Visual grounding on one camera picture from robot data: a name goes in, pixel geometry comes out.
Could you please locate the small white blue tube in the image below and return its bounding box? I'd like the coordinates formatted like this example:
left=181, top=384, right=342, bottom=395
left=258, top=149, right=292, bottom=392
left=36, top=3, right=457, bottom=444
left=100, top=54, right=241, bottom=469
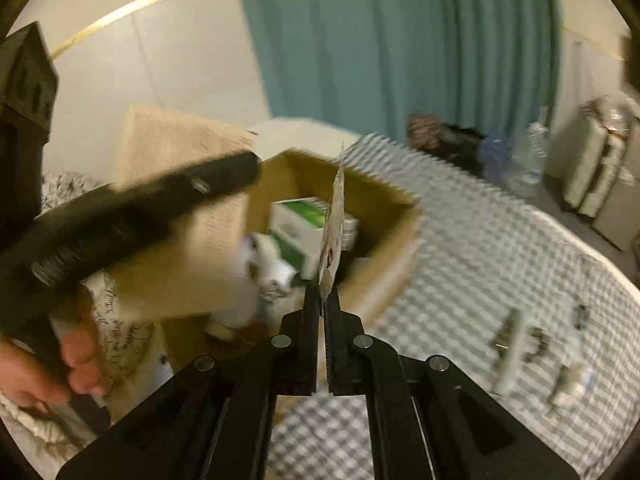
left=547, top=364, right=596, bottom=417

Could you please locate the clear plastic water bottle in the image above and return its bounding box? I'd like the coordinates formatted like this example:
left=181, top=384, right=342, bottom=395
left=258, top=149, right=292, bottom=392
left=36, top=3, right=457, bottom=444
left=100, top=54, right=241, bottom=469
left=510, top=122, right=551, bottom=198

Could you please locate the pale elongated object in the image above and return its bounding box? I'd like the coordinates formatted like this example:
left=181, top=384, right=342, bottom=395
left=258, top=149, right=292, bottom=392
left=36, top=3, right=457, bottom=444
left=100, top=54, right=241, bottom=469
left=492, top=307, right=526, bottom=396

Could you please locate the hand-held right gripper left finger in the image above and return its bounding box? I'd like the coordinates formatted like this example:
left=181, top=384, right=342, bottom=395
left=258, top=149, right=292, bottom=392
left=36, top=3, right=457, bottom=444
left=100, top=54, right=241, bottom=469
left=55, top=282, right=321, bottom=480

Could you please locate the dark bag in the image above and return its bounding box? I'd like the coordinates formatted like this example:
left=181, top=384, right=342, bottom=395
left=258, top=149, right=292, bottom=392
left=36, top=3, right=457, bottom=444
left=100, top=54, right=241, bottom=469
left=406, top=114, right=488, bottom=176

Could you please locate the blue plastic water bottle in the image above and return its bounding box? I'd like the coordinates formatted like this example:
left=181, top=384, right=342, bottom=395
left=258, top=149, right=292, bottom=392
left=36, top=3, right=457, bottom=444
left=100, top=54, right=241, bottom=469
left=477, top=130, right=521, bottom=186

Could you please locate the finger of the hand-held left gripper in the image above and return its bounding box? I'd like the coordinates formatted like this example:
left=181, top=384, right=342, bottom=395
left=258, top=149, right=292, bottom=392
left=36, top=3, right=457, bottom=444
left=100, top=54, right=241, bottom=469
left=170, top=152, right=262, bottom=219

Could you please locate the dark hair clip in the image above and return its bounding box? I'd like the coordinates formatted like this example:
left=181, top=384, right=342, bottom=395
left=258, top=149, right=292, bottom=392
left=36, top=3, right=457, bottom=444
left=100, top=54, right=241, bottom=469
left=522, top=327, right=551, bottom=361

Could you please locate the large cardboard box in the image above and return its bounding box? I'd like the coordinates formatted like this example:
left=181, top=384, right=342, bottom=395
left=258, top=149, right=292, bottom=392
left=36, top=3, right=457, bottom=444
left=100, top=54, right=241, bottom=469
left=112, top=102, right=426, bottom=376

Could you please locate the white and red sachet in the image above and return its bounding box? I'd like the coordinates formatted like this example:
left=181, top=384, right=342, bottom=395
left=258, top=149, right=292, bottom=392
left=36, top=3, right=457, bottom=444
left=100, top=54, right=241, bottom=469
left=317, top=142, right=348, bottom=303

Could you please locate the white printed blanket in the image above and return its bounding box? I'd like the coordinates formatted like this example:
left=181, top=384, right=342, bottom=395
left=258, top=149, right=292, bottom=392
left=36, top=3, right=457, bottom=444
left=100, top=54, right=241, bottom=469
left=0, top=172, right=173, bottom=461

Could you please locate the person's left hand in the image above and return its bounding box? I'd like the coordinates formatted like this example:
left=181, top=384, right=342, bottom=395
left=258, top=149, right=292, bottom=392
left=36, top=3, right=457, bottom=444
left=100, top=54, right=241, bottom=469
left=0, top=310, right=113, bottom=411

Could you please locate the checkered bed sheet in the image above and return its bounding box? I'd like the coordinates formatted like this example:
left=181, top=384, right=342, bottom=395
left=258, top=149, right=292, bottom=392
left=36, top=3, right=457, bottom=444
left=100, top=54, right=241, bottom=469
left=270, top=132, right=640, bottom=480

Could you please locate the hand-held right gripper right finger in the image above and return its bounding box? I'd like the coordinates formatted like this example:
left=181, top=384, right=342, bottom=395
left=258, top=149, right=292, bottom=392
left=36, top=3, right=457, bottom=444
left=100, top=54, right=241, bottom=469
left=322, top=287, right=581, bottom=480

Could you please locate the dark wooden cabinet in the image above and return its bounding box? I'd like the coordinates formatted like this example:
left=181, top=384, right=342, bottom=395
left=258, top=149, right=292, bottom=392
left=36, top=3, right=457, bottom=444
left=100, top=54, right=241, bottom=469
left=0, top=22, right=60, bottom=241

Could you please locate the green and white carton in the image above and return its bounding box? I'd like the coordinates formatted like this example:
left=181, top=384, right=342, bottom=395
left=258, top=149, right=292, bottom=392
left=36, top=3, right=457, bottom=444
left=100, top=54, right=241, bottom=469
left=267, top=197, right=361, bottom=281

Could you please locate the green curtain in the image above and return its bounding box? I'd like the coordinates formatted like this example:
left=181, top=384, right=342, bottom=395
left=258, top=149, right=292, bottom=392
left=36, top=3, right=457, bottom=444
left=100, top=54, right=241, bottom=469
left=230, top=0, right=571, bottom=181

